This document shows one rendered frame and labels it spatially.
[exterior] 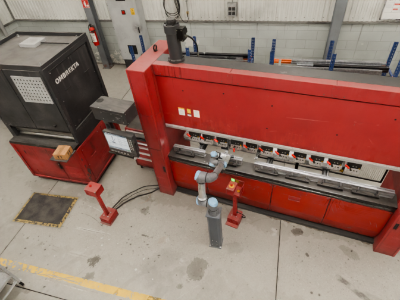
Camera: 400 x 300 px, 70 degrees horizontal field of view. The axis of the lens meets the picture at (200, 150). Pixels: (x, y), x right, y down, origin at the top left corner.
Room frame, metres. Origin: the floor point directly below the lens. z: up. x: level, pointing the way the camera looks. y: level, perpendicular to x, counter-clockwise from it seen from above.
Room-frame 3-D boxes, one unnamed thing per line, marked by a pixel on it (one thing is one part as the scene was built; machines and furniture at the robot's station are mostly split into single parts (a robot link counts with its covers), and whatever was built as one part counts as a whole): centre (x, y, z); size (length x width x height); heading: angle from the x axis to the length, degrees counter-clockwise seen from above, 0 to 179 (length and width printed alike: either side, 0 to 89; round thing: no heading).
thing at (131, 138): (2.86, 0.99, 1.42); 0.45 x 0.12 x 0.36; 63
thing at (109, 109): (2.96, 1.00, 1.53); 0.51 x 0.25 x 0.85; 63
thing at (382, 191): (2.28, -1.48, 0.92); 1.67 x 0.06 x 0.10; 64
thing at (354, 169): (2.14, -1.76, 1.26); 0.15 x 0.09 x 0.17; 64
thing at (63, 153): (3.22, 2.06, 1.04); 0.30 x 0.26 x 0.12; 71
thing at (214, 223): (2.06, -0.08, 0.39); 0.18 x 0.18 x 0.77; 71
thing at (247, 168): (2.51, -0.91, 0.85); 3.00 x 0.21 x 0.04; 64
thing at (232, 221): (2.39, -0.40, 0.06); 0.25 x 0.20 x 0.12; 148
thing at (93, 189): (2.69, 1.57, 0.41); 0.25 x 0.20 x 0.83; 154
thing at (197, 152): (3.08, 0.15, 0.92); 0.50 x 0.06 x 0.10; 64
